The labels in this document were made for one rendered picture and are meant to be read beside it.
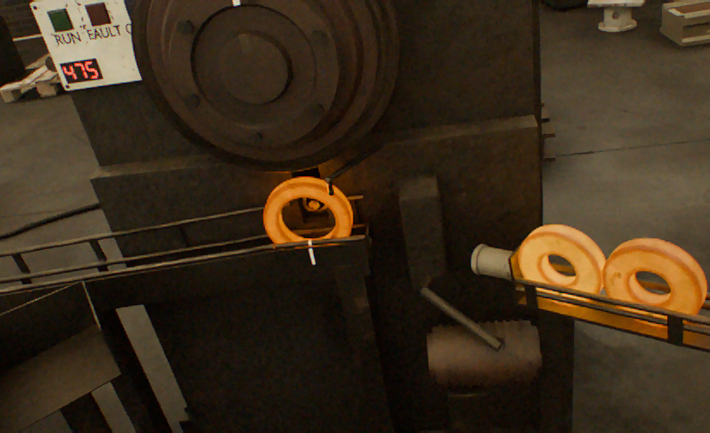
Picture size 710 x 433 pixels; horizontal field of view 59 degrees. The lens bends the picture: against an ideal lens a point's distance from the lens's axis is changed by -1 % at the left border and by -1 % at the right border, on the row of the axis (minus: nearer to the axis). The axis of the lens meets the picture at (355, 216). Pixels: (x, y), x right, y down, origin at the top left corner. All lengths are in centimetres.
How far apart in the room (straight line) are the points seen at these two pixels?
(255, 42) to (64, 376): 77
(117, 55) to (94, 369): 63
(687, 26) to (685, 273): 343
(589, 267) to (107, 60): 100
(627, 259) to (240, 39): 71
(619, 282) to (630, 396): 84
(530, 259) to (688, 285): 26
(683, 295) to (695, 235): 147
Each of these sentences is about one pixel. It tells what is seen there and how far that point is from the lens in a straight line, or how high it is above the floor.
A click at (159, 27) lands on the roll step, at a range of 117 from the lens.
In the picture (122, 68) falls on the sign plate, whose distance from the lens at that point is 140.
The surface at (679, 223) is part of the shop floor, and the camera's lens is 263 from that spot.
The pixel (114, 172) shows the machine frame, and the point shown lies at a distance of 149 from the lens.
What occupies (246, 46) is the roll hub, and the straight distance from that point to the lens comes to 106.
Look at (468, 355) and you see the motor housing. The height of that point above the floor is 51.
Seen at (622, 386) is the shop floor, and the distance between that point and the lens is 196.
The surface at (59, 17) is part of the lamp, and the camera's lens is 141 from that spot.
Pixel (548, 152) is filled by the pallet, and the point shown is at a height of 2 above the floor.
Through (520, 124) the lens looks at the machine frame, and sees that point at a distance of 131.
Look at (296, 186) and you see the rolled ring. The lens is 127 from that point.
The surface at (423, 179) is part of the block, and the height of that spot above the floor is 80.
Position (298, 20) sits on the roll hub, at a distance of 104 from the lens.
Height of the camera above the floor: 141
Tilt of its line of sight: 31 degrees down
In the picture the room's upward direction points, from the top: 11 degrees counter-clockwise
